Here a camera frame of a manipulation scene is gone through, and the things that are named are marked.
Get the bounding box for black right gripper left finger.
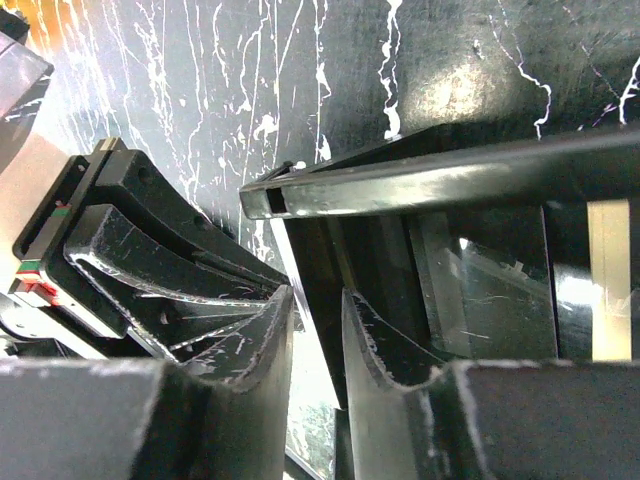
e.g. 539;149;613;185
1;285;294;479

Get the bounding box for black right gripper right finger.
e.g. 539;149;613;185
342;291;639;479

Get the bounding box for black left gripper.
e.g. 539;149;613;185
1;137;288;362

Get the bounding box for black card storage box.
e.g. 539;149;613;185
240;123;639;405

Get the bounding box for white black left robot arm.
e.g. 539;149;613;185
1;9;291;362

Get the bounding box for gold credit card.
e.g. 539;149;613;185
587;200;632;362

